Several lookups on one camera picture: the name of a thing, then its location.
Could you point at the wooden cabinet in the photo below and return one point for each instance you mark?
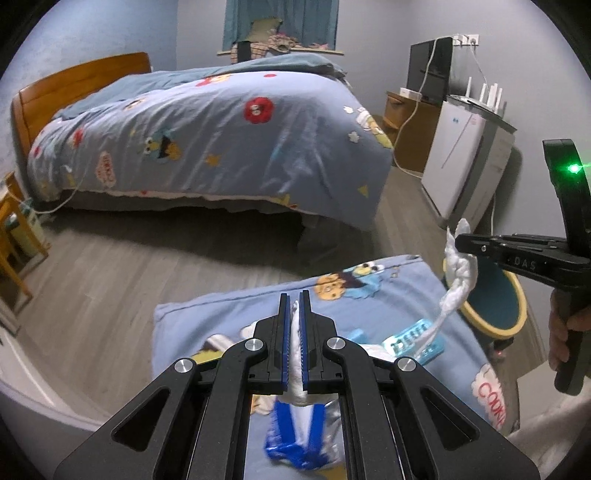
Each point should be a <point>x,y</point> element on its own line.
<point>415,138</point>

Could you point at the pile of clothes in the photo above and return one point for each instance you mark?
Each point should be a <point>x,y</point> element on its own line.
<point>277,41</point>

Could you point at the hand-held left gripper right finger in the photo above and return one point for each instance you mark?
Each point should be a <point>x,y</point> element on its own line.
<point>304,341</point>

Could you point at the teal curtain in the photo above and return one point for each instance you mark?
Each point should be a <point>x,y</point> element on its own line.
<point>300,23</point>

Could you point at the white wall socket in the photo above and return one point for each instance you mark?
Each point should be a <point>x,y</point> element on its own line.
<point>471,39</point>

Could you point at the black monitor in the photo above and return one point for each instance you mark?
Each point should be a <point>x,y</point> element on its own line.
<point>422,69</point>

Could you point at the white grey air purifier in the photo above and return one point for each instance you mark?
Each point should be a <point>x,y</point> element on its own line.
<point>452,152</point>

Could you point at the white tissue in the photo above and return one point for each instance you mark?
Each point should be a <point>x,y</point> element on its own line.
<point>459,272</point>

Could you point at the teal blister pack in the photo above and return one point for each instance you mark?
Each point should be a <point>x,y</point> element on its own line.
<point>406,341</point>

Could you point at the wooden bed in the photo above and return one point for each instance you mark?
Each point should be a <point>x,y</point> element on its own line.
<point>69,78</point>

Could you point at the person's right hand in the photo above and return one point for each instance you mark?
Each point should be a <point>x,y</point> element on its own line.
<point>559,332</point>

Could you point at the small white box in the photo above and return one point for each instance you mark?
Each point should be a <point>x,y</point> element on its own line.
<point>410,93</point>

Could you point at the pale container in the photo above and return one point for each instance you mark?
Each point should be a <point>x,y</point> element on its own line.
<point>27,230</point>

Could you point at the white router with antennas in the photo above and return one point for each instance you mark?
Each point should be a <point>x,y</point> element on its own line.
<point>489,92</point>

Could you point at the teal bin with yellow rim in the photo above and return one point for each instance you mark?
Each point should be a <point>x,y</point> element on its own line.
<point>496,300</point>

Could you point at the cartoon print blue pillow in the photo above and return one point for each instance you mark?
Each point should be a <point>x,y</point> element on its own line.
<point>207,323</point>

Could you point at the blue white wrapper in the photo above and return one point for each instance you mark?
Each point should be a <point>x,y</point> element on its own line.
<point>295,454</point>

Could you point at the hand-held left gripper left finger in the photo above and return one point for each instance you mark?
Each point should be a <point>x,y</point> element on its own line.
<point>284,341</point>

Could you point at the wooden stool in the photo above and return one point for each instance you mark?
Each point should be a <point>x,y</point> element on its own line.
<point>9,203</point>

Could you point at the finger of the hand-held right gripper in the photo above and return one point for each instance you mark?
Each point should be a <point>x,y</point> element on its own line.
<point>531,240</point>
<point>521,263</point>

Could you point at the bed with cartoon duvet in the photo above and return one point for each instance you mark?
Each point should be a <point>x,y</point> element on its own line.
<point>207,138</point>

